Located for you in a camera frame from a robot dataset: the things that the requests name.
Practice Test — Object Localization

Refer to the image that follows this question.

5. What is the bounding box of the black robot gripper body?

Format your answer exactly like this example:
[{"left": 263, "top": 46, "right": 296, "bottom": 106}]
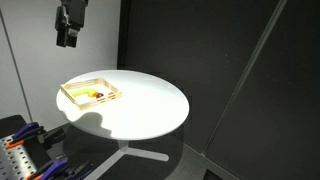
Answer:
[{"left": 55, "top": 0, "right": 88, "bottom": 37}]

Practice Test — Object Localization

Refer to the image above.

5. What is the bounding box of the yellow banana plush toy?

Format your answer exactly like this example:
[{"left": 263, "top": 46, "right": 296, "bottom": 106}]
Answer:
[{"left": 72, "top": 88, "right": 97, "bottom": 97}]

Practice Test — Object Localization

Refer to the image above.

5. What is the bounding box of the dark red plush fruit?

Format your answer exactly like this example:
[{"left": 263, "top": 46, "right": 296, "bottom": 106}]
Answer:
[{"left": 96, "top": 93, "right": 104, "bottom": 98}]

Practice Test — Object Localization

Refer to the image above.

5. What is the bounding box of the light wooden tray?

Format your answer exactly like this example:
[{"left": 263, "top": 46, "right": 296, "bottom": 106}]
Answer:
[{"left": 60, "top": 78, "right": 122, "bottom": 110}]

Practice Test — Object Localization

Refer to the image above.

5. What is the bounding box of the purple clamp upper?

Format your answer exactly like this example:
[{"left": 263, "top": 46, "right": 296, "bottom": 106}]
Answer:
[{"left": 6, "top": 122, "right": 46, "bottom": 149}]

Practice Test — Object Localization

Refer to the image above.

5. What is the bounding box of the purple clamp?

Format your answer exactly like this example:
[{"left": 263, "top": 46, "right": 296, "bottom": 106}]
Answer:
[
  {"left": 6, "top": 122, "right": 46, "bottom": 149},
  {"left": 25, "top": 157, "right": 93, "bottom": 180}
]

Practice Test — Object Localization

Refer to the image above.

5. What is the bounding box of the white round table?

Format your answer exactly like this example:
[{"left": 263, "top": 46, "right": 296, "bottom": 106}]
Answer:
[{"left": 56, "top": 70, "right": 189, "bottom": 180}]

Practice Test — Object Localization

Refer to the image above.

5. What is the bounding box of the purple clamp lower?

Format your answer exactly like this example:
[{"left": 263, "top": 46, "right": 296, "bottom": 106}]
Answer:
[{"left": 25, "top": 157, "right": 93, "bottom": 180}]

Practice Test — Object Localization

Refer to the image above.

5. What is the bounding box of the perforated metal plate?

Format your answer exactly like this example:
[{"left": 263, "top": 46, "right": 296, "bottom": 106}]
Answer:
[{"left": 0, "top": 136, "right": 37, "bottom": 180}]

